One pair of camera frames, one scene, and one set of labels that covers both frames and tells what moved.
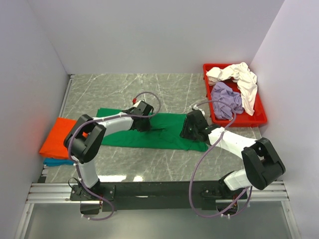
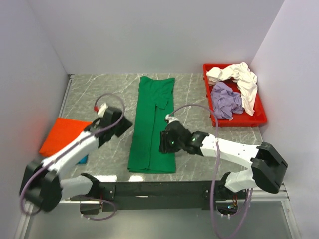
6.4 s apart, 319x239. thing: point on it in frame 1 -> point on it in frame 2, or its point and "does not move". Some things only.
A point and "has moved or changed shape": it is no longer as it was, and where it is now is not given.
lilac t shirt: x=222 y=92 does not move
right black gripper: x=188 y=128 -> x=165 y=142
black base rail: x=174 y=195 does not move
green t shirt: x=164 y=133 has moved or changed shape
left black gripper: x=143 y=125 -> x=122 y=125
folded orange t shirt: x=54 y=147 does not move
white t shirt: x=246 y=79 does not move
